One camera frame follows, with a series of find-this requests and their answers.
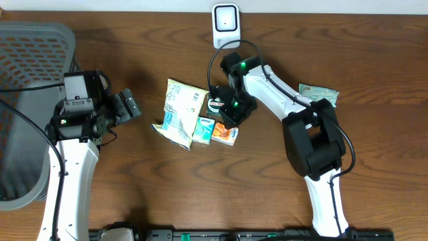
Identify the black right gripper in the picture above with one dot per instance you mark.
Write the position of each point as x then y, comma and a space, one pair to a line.
233, 118

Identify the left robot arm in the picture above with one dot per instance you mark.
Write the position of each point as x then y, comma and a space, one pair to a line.
72, 222

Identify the teal tissue pack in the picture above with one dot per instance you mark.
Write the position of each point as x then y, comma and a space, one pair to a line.
203, 130

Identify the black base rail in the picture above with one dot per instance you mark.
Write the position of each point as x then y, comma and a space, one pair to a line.
188, 235

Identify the white barcode scanner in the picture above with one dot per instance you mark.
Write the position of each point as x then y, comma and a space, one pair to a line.
226, 24

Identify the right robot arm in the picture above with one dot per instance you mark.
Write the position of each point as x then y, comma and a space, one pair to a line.
313, 141

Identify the grey plastic mesh basket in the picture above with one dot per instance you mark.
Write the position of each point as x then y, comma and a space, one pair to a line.
34, 58

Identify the white snack bag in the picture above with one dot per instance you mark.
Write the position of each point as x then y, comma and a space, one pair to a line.
182, 107

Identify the orange tissue pack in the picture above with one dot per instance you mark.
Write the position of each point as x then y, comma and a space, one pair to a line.
223, 135

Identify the dark green round-logo packet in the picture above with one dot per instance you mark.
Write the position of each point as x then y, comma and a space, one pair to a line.
213, 106

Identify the mint wet wipes pack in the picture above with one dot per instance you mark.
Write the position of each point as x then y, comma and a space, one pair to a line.
317, 93

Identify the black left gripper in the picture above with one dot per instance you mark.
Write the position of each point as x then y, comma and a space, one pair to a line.
126, 105

